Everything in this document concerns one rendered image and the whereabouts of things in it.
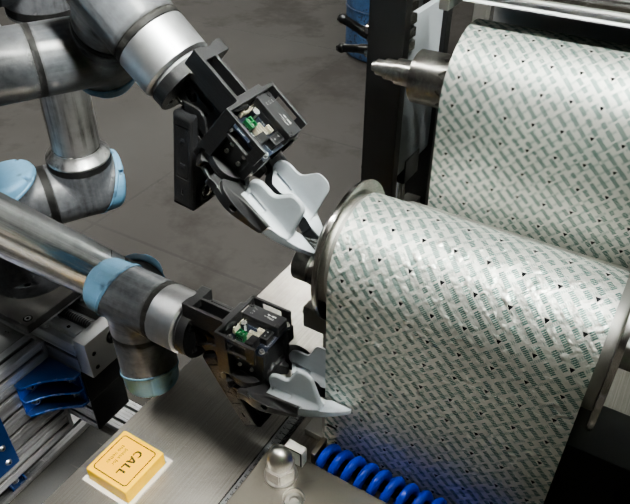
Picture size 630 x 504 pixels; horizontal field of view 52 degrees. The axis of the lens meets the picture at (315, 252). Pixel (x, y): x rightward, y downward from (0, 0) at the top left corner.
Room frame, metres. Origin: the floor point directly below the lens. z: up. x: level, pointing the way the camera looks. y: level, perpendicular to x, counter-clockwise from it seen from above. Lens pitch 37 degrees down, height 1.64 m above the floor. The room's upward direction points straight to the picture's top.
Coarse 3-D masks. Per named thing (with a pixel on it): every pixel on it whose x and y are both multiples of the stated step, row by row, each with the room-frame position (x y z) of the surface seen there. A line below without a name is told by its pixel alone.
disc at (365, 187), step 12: (372, 180) 0.55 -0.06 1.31; (348, 192) 0.51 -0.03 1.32; (360, 192) 0.52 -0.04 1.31; (372, 192) 0.55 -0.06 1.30; (384, 192) 0.57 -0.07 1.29; (348, 204) 0.51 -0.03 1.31; (336, 216) 0.49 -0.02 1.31; (336, 228) 0.49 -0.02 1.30; (324, 240) 0.47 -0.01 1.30; (324, 252) 0.47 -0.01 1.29; (324, 264) 0.47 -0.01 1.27; (312, 276) 0.46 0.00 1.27; (312, 288) 0.46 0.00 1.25; (312, 300) 0.46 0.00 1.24; (324, 300) 0.47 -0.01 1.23; (324, 312) 0.47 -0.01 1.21
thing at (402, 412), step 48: (336, 336) 0.45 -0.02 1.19; (336, 384) 0.45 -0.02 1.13; (384, 384) 0.43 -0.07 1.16; (432, 384) 0.40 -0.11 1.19; (336, 432) 0.45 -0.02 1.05; (384, 432) 0.42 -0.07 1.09; (432, 432) 0.40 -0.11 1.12; (480, 432) 0.37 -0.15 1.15; (528, 432) 0.35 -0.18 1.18; (432, 480) 0.39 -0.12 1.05; (480, 480) 0.37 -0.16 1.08; (528, 480) 0.35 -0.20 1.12
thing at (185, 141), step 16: (176, 112) 0.57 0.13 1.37; (176, 128) 0.57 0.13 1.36; (192, 128) 0.56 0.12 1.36; (176, 144) 0.57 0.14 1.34; (192, 144) 0.56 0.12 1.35; (176, 160) 0.57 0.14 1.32; (192, 160) 0.56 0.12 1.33; (176, 176) 0.57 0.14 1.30; (192, 176) 0.56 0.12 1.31; (176, 192) 0.57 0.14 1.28; (192, 192) 0.57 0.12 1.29; (208, 192) 0.58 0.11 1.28; (192, 208) 0.57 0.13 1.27
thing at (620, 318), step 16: (352, 208) 0.51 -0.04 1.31; (336, 240) 0.48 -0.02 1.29; (624, 288) 0.39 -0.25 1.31; (624, 304) 0.38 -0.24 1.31; (624, 320) 0.36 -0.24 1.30; (608, 336) 0.36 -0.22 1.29; (608, 352) 0.35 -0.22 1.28; (608, 368) 0.34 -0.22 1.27; (592, 384) 0.34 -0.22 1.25; (592, 400) 0.34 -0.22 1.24
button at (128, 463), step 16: (112, 448) 0.52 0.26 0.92; (128, 448) 0.52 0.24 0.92; (144, 448) 0.52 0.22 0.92; (96, 464) 0.50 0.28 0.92; (112, 464) 0.50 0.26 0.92; (128, 464) 0.50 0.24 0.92; (144, 464) 0.50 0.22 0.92; (160, 464) 0.51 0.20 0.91; (96, 480) 0.48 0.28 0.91; (112, 480) 0.47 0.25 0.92; (128, 480) 0.47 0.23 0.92; (144, 480) 0.48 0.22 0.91; (128, 496) 0.46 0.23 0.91
